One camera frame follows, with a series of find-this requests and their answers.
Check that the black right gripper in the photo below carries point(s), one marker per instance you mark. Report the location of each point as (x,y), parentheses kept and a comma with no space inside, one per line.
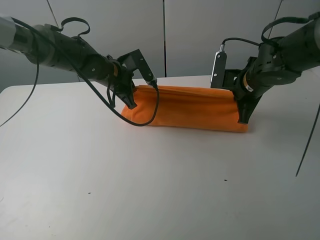
(248,88)

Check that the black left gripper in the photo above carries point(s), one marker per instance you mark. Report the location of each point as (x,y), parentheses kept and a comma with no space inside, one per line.
(119,82)

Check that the orange terry towel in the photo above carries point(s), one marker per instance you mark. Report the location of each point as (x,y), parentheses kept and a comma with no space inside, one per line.
(186,107)

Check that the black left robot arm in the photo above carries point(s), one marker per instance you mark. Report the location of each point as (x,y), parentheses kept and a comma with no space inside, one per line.
(43,45)

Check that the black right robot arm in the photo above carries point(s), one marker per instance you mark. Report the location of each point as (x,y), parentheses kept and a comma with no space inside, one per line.
(280,61)

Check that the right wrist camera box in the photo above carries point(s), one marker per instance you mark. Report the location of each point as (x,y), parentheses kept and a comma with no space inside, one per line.
(222,78)

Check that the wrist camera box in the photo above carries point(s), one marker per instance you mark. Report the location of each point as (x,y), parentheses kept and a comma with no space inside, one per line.
(222,78)
(135,60)

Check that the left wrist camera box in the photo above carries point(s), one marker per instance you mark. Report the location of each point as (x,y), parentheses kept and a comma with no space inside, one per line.
(135,60)

